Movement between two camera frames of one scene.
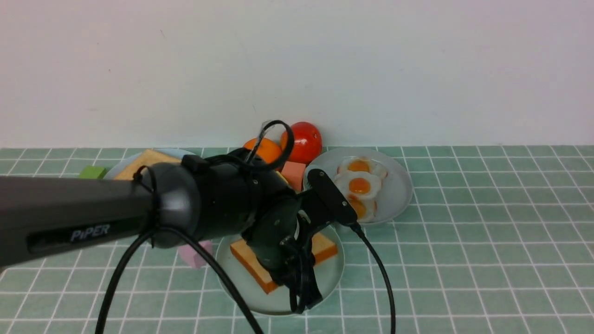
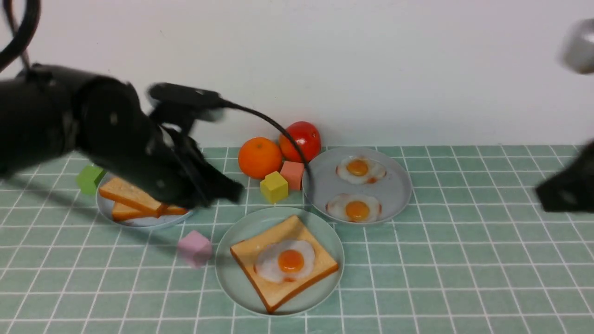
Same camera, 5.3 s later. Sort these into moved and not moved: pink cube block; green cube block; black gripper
Moved: black gripper
Not moved: pink cube block; green cube block
